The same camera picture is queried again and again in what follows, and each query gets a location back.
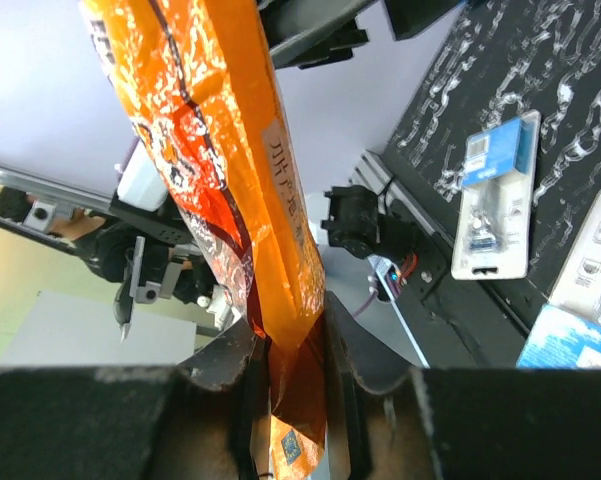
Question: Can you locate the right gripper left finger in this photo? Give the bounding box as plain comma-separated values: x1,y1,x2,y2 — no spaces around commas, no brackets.
0,323,268,479

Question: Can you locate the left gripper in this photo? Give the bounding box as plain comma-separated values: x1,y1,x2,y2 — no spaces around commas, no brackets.
257,0,458,68

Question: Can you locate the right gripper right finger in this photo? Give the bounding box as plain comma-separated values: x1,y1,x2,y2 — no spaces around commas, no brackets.
324,293,601,479

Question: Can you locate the orange razor pack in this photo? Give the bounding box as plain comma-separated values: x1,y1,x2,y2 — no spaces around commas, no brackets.
80,1,327,479

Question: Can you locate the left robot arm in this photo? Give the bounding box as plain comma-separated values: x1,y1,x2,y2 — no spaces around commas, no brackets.
86,1,363,349

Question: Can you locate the person in background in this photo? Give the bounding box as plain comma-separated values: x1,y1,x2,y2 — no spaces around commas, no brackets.
0,186,135,284

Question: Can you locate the Gillette blister pack left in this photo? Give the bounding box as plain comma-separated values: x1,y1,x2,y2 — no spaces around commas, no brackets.
451,110,542,281

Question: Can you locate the gillette blister pack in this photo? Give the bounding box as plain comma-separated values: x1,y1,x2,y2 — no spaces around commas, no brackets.
514,187,601,371
451,110,542,281

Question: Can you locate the Gillette blister pack centre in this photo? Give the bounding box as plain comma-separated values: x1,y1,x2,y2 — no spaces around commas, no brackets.
514,187,601,371

